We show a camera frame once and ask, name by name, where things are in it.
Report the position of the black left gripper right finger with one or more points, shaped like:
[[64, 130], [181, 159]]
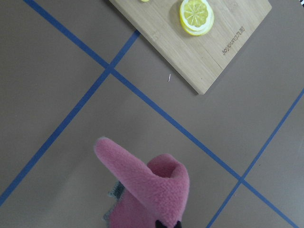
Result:
[[178, 225]]

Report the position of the bamboo cutting board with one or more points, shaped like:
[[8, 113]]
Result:
[[198, 59]]

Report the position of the pink wiping cloth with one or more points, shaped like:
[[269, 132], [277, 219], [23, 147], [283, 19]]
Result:
[[144, 193]]

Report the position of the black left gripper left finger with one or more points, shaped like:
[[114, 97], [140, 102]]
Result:
[[158, 224]]

